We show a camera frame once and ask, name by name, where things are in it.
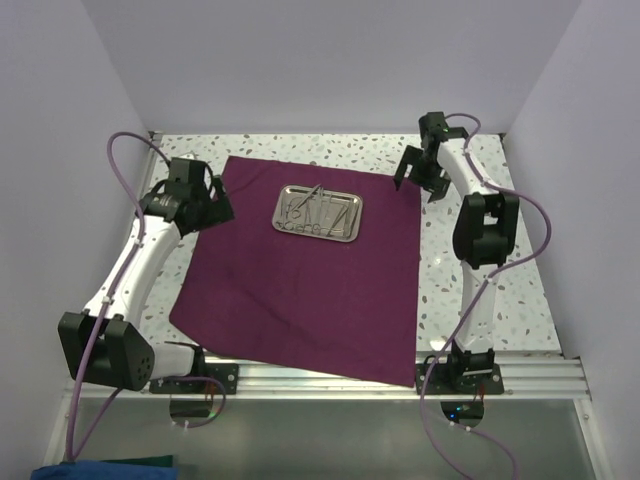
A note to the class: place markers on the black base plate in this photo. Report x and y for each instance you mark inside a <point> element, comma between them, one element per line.
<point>211,378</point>
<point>475,375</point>

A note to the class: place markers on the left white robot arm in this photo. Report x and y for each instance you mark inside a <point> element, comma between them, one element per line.
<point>102,344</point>

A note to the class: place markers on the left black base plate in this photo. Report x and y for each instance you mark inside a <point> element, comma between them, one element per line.
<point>211,378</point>

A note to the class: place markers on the steel scissors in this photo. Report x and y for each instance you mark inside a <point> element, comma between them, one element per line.
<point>290,215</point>

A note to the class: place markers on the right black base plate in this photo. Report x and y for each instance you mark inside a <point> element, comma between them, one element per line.
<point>475,375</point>

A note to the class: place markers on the blue cloth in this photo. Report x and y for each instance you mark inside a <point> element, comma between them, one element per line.
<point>91,470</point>

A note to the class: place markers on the green cloth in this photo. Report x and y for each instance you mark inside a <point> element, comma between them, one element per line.
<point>164,461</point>

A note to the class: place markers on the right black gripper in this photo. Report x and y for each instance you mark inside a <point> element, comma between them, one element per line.
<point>438,185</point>

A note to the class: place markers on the purple surgical cloth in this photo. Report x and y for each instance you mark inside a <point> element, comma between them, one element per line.
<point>349,309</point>

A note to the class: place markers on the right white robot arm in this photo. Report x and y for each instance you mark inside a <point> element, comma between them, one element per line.
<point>483,238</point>

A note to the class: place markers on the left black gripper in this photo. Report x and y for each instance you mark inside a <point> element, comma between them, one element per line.
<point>219,210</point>

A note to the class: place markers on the steel instrument tray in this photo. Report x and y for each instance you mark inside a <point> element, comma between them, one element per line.
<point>319,211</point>

